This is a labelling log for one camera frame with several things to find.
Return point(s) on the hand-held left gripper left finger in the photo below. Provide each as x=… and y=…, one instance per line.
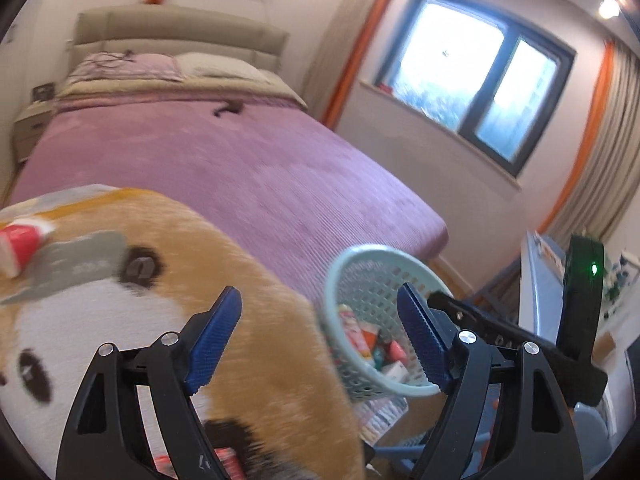
x=215, y=340

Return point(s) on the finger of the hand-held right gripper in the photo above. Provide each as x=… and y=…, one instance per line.
x=492, y=327

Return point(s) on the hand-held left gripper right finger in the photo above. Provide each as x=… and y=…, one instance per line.
x=422, y=335

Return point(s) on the green white packet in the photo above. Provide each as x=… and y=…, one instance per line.
x=378, y=358

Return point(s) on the pink red packet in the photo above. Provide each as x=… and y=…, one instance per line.
x=350, y=322

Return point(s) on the teal plastic basket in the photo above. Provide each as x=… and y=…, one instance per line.
x=372, y=249

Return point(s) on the white desk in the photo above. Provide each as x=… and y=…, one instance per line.
x=622, y=340

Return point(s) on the blue plastic rack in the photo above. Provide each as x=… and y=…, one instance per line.
x=400, y=452

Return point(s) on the beige orange curtain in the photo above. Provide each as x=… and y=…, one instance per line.
x=340, y=35
x=615, y=160

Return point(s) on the purple bed sheet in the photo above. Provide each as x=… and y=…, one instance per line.
x=275, y=175

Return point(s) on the red white paper cup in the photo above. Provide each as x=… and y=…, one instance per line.
x=20, y=245

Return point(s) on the small brown object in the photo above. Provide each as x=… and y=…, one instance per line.
x=231, y=107

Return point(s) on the dark framed window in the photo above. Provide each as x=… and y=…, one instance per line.
x=492, y=85

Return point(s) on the small red sill item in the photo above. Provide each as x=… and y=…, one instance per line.
x=386, y=89

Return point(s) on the folded beige quilt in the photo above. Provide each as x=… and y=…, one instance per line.
x=150, y=91

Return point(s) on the white floral pillow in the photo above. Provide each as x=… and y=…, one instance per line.
x=220, y=66

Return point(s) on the pink pillow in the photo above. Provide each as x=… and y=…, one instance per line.
x=145, y=67

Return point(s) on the beige nightstand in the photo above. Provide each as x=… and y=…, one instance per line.
x=32, y=125

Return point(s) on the ceiling spot light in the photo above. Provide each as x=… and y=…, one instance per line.
x=608, y=5

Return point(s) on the beige upholstered bed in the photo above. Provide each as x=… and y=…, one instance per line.
x=175, y=30

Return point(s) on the grey metal frame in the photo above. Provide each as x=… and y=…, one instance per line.
x=492, y=290

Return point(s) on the small picture frame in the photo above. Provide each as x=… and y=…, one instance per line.
x=42, y=92

